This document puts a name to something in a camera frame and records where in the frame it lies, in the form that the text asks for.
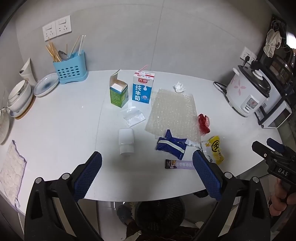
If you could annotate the white bowl with dark rim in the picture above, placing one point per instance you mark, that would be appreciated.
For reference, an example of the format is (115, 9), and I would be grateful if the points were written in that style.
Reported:
(17, 91)

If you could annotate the round wooden board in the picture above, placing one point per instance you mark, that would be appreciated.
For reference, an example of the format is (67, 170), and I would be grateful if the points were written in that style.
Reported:
(27, 109)

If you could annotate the purple sachet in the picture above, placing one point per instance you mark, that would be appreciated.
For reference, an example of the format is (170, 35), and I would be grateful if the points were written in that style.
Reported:
(180, 165)

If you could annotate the red striped drinking straw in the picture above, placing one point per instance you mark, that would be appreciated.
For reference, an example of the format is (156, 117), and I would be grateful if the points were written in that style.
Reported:
(142, 68)

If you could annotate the white floral rice cooker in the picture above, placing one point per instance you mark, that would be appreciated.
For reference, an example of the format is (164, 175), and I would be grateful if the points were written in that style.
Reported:
(240, 92)

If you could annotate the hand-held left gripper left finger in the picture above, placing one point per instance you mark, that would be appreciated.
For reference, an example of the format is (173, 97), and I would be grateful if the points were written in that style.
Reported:
(89, 176)

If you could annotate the black metal rack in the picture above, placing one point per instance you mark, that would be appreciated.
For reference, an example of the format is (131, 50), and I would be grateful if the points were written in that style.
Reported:
(290, 39)

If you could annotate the hanging beige cloth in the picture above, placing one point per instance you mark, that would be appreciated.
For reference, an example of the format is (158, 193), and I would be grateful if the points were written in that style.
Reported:
(271, 42)

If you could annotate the clear bubble wrap sheet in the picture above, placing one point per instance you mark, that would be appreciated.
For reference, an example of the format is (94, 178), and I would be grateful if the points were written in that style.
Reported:
(171, 113)

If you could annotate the clear plastic bag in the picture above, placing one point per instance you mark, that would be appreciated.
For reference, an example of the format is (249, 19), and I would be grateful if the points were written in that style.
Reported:
(133, 117)

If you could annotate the bunch of bamboo chopsticks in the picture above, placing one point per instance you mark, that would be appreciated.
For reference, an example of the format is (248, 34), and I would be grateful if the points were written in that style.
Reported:
(54, 54)

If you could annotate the red mesh net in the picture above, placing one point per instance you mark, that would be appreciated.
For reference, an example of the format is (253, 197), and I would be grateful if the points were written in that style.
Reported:
(203, 121)

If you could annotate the white microwave oven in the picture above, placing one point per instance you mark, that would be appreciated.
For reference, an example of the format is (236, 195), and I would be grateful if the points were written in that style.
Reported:
(275, 109)

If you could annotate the green and white cardboard box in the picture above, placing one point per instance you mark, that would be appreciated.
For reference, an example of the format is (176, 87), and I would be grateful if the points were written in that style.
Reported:
(118, 97)

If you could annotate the white pitcher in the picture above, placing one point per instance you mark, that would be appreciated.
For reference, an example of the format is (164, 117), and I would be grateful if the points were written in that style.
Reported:
(27, 71)

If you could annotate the white wall socket with plug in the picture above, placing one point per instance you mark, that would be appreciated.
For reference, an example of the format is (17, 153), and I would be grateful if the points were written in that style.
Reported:
(248, 54)

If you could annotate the white dishcloth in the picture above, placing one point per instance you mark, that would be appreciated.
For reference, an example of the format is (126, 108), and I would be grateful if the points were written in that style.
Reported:
(11, 171)

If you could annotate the crumpled white tissue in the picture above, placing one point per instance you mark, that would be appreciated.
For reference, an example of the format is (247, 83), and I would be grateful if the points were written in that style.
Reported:
(179, 87)

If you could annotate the plain white plate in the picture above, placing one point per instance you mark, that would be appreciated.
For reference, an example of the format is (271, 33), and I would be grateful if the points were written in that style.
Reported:
(3, 127)

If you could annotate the blue and white milk carton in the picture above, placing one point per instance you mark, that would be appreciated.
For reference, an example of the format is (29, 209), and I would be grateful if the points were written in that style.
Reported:
(143, 90)

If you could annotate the yellow snack packet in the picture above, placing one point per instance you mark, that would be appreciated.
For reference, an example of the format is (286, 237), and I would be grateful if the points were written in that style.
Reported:
(215, 148)

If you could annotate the white plastic chopstick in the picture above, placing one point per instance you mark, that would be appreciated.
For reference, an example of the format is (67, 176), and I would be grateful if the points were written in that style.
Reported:
(81, 45)
(74, 46)

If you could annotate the blue plastic utensil holder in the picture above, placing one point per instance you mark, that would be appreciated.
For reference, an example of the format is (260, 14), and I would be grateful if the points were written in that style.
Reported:
(69, 71)

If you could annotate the blue snack wrapper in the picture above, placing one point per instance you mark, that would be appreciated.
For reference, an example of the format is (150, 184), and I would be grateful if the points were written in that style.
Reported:
(170, 144)

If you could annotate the stack of white bowls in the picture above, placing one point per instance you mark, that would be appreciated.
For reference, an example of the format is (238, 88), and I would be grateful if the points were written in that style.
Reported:
(22, 104)

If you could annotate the black mesh trash bin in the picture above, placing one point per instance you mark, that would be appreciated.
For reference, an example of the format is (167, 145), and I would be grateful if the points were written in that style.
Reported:
(159, 213)

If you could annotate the metal spoon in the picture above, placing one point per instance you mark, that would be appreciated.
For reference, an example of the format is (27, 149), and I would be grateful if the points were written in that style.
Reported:
(62, 55)

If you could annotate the blue patterned plate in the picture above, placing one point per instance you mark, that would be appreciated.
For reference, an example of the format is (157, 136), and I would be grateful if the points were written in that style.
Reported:
(45, 84)

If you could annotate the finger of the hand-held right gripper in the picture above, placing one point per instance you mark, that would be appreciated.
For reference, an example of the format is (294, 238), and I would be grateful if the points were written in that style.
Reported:
(262, 150)
(275, 143)

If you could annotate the person's right hand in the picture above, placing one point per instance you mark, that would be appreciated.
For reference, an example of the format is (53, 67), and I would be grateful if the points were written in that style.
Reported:
(276, 197)

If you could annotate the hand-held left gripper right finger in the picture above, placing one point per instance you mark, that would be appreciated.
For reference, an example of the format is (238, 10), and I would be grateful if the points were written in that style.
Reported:
(208, 176)

